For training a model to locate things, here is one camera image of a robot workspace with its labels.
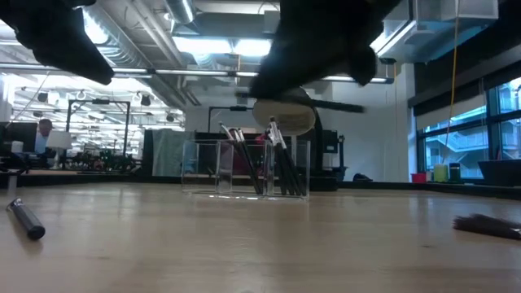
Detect black desk lamp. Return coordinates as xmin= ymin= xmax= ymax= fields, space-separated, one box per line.
xmin=251 ymin=87 xmax=326 ymax=180

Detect white rectangular air duct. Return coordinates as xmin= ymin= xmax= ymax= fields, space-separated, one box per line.
xmin=376 ymin=0 xmax=500 ymax=64

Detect large window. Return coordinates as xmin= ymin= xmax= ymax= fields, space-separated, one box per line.
xmin=414 ymin=77 xmax=521 ymax=180

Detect black background robot arms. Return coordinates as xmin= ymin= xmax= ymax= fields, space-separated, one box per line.
xmin=75 ymin=148 xmax=142 ymax=172

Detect person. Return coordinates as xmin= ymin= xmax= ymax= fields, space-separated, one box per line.
xmin=34 ymin=117 xmax=54 ymax=155

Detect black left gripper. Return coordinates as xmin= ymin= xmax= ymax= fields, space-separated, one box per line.
xmin=0 ymin=0 xmax=116 ymax=85

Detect round-head black makeup brush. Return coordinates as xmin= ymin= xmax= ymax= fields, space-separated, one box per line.
xmin=218 ymin=120 xmax=264 ymax=195

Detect ribbed silver ventilation duct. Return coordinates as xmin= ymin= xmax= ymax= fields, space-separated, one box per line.
xmin=81 ymin=0 xmax=204 ymax=107

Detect clear acrylic brush organizer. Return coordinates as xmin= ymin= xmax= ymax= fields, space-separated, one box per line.
xmin=181 ymin=139 xmax=311 ymax=201

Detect yellow hanging cable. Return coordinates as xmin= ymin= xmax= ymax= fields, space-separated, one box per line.
xmin=443 ymin=0 xmax=461 ymax=154

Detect black aluminium table frame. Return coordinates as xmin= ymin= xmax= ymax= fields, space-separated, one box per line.
xmin=0 ymin=170 xmax=521 ymax=201

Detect black equipment stand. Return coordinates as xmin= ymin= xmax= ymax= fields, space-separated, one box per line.
xmin=323 ymin=129 xmax=348 ymax=180

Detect small black makeup brush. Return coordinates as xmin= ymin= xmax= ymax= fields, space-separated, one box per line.
xmin=6 ymin=197 xmax=46 ymax=241
xmin=231 ymin=128 xmax=261 ymax=195
xmin=237 ymin=127 xmax=264 ymax=195

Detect grey cloth partition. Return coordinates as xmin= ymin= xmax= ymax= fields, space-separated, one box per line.
xmin=152 ymin=129 xmax=196 ymax=177

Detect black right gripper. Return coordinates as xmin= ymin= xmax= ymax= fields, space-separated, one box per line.
xmin=250 ymin=0 xmax=402 ymax=98

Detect black computer monitor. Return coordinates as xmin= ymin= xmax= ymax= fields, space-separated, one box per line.
xmin=0 ymin=120 xmax=38 ymax=154

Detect black fan makeup brush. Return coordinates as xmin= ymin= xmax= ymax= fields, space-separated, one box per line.
xmin=452 ymin=213 xmax=521 ymax=241

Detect white-shade table lamp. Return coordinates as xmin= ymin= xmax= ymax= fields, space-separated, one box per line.
xmin=44 ymin=129 xmax=73 ymax=170

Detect flat-head black makeup brush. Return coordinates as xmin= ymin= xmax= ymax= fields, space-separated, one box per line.
xmin=266 ymin=116 xmax=294 ymax=196

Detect black metal stand frame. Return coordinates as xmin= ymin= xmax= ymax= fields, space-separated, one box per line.
xmin=66 ymin=98 xmax=132 ymax=172
xmin=208 ymin=104 xmax=250 ymax=142

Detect long ceiling light strip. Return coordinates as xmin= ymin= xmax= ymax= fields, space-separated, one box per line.
xmin=0 ymin=63 xmax=394 ymax=85

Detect black bin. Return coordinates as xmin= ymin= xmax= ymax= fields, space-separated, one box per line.
xmin=477 ymin=160 xmax=521 ymax=187

